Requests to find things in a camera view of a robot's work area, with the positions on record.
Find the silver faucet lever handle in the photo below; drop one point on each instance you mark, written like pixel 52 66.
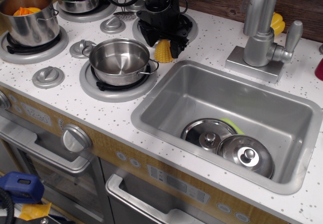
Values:
pixel 294 34

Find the steel pot lid left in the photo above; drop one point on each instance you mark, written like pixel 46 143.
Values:
pixel 206 133

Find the light green toy item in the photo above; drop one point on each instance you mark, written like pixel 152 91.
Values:
pixel 230 126

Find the silver dial knob left edge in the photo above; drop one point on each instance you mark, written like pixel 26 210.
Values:
pixel 4 101

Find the front left stove burner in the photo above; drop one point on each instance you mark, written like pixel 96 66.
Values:
pixel 24 59

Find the silver stove knob rear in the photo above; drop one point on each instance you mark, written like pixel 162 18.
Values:
pixel 113 25

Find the steel bowl pot rear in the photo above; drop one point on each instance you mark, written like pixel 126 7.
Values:
pixel 78 6

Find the metal slotted spatula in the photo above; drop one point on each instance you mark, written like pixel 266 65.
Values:
pixel 123 14

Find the blue clamp tool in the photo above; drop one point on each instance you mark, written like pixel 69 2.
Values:
pixel 23 188

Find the yellow toy bell pepper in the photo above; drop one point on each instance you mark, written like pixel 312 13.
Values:
pixel 277 23

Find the grey toy sink basin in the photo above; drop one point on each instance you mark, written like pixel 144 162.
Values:
pixel 194 107

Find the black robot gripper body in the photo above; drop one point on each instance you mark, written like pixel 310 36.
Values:
pixel 164 16

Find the silver dishwasher door handle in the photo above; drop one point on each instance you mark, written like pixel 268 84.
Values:
pixel 173 216

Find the silver stove knob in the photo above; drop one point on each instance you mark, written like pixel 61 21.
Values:
pixel 48 77
pixel 113 25
pixel 79 48
pixel 137 6

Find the rear left stove burner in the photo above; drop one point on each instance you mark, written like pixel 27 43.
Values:
pixel 104 10

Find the front right stove burner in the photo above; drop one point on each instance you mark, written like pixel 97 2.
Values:
pixel 88 84

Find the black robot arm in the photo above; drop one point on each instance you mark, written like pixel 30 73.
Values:
pixel 162 19

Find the silver oven dial knob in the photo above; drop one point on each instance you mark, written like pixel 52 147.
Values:
pixel 74 139

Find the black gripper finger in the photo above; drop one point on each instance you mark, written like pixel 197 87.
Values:
pixel 177 46
pixel 151 37

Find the red object at edge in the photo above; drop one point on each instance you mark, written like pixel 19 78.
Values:
pixel 319 70

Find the steel pot lid right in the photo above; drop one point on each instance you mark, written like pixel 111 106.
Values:
pixel 249 153

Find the silver stove knob middle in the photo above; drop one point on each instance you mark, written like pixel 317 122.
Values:
pixel 79 48

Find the silver stove knob front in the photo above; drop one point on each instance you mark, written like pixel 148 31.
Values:
pixel 48 77

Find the silver oven door handle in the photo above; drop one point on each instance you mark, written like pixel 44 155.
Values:
pixel 25 140

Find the orange toy food in pot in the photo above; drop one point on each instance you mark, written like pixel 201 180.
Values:
pixel 26 11

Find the steel pot lid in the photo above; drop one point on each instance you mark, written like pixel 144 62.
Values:
pixel 206 133
pixel 249 153

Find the silver stove knob back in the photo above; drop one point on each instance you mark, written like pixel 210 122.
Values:
pixel 137 6

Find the tall steel pot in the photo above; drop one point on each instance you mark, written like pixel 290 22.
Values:
pixel 35 29

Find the silver toy faucet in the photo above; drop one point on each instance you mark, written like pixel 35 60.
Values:
pixel 261 57

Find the yellow toy corn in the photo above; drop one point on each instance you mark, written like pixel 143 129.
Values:
pixel 163 52

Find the steel pan on front burner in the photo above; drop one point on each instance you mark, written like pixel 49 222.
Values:
pixel 120 61

